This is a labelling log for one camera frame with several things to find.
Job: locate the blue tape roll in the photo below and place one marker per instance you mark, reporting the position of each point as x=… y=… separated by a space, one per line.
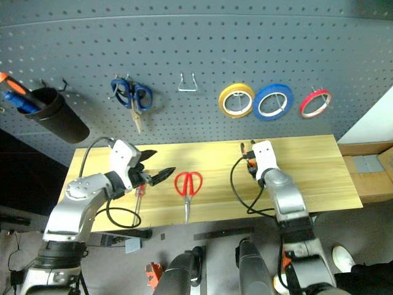
x=273 y=87

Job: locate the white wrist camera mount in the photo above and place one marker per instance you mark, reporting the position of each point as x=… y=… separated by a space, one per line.
x=121 y=156
x=265 y=156

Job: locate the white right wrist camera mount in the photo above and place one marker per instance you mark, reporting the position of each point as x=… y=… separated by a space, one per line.
x=265 y=156

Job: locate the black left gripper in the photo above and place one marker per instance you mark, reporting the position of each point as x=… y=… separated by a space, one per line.
x=139 y=176

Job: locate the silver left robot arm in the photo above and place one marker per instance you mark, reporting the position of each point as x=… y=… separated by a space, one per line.
x=76 y=196

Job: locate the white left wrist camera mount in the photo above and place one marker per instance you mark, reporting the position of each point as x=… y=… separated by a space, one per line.
x=121 y=156

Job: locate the black peg hook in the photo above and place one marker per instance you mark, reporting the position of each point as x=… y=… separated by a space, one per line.
x=45 y=83
x=64 y=84

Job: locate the white shoe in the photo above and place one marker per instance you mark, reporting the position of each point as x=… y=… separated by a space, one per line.
x=342 y=258

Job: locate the black table foot bar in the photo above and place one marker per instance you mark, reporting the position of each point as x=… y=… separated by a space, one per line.
x=129 y=235

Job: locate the orange black floor device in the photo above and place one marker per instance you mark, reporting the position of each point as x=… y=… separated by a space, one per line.
x=153 y=273

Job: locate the grey metal pegboard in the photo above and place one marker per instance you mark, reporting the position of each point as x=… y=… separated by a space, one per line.
x=196 y=46

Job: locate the yellow tape roll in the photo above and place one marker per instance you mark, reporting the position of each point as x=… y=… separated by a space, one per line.
x=236 y=87

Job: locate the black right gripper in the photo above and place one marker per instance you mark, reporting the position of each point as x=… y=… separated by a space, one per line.
x=251 y=170

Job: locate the black cup holder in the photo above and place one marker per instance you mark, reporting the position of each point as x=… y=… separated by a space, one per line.
x=61 y=123

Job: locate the grey power adapter box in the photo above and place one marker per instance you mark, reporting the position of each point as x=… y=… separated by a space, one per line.
x=133 y=246

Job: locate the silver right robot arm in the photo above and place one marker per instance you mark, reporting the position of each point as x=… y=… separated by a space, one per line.
x=288 y=196

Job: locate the black floor strip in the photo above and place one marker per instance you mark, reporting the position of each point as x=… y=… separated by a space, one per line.
x=224 y=233

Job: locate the red tape roll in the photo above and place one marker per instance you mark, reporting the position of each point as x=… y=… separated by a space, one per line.
x=302 y=107

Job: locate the brown cardboard box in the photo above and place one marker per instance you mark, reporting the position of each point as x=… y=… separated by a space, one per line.
x=368 y=190

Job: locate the dark rounded robot leg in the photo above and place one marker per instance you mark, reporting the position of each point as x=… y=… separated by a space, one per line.
x=253 y=267
x=176 y=276

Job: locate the silver tape peg hook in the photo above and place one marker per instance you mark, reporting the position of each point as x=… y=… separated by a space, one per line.
x=324 y=96
x=239 y=99
x=279 y=101

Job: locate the black trouser leg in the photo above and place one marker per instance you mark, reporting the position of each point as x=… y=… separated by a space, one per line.
x=368 y=279

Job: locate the blue and orange markers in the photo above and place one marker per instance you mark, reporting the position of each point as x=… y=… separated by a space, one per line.
x=17 y=87

